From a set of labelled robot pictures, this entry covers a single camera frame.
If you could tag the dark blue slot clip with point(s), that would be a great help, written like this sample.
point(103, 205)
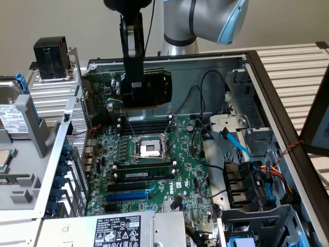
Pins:
point(58, 182)
point(52, 206)
point(61, 170)
point(55, 194)
point(67, 150)

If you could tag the grey metal disk bay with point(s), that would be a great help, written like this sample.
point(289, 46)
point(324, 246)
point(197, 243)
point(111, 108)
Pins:
point(257, 218)

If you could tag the green graphics card black shroud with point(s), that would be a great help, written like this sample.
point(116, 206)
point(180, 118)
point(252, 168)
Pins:
point(156, 87)

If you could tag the open grey PC case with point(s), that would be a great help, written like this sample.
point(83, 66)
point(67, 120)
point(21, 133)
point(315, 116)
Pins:
point(185, 77)

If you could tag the CPU socket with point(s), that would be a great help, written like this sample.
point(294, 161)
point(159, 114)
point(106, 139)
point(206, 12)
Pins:
point(150, 149)

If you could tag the silver chipset heatsink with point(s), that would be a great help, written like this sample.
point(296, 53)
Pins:
point(167, 207)

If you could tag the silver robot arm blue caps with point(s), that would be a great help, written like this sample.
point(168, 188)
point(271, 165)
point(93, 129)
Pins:
point(205, 20)

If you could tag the short black expansion slot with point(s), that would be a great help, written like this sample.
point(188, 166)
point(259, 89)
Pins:
point(110, 208)

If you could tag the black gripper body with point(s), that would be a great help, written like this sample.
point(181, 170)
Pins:
point(128, 5)

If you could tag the grey power supply with label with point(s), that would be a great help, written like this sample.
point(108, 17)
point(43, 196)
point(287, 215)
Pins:
point(77, 231)

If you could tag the round coin battery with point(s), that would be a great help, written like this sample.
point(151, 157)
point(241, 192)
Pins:
point(190, 128)

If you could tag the green RAM stick with sticker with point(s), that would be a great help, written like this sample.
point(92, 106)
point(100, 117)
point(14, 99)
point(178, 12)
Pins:
point(13, 178)

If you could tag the blue expansion slot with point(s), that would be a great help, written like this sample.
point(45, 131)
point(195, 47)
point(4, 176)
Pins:
point(126, 197)

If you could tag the silver metal drive cage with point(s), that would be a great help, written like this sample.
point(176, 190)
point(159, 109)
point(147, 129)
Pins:
point(246, 108)

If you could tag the grey parts rack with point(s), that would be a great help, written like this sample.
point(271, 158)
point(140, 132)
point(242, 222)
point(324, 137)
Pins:
point(28, 159)

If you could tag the silver socket cover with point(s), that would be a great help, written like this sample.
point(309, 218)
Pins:
point(174, 126)

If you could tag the black plastic box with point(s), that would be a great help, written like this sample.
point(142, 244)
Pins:
point(48, 56)

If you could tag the silver hard disk white label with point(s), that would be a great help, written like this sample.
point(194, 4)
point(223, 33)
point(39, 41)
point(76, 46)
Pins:
point(10, 115)

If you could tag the long black expansion slot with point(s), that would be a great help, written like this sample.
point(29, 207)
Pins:
point(126, 186)

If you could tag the black plastic fan shroud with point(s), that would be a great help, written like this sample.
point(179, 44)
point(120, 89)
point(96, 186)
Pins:
point(236, 180)

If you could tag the blue disk bracket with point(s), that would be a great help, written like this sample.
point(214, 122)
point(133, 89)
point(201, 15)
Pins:
point(22, 83)

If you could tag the green RAM stick black chips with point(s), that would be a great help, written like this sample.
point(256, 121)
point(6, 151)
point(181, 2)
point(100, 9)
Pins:
point(144, 175)

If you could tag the silver CPU chip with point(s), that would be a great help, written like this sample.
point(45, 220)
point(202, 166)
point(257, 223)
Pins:
point(6, 160)

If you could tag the green Dell motherboard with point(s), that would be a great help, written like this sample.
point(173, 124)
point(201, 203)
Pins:
point(185, 151)

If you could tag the dark framed panel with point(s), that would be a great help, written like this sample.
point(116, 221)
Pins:
point(318, 123)

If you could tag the pale blue plastic block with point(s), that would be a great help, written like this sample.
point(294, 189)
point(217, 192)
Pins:
point(242, 242)

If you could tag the black RAM slot white latches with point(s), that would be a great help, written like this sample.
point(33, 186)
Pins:
point(144, 127)
point(144, 164)
point(144, 121)

